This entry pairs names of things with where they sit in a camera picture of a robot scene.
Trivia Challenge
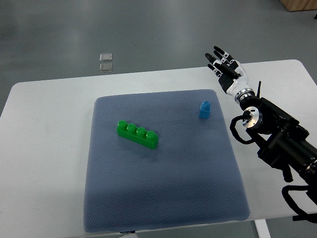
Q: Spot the green four-stud toy block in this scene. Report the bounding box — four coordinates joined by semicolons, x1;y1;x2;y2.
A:
116;120;159;149

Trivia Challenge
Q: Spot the blue-grey foam mat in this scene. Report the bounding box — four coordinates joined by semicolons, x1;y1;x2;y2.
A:
84;89;250;233

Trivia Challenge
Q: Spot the white table leg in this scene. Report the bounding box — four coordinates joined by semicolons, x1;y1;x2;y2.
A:
254;219;271;238

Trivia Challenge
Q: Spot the blue toy block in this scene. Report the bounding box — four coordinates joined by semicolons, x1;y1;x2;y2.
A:
199;101;211;119

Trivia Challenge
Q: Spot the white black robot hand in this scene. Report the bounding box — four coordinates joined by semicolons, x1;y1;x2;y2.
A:
205;46;255;104

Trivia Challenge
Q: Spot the upper metal floor plate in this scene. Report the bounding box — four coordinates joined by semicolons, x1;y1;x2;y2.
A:
100;53;112;62

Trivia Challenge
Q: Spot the wooden furniture corner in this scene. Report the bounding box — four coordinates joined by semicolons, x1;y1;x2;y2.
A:
280;0;317;12

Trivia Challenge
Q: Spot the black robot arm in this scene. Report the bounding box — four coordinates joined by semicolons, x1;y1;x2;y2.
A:
230;85;317;223

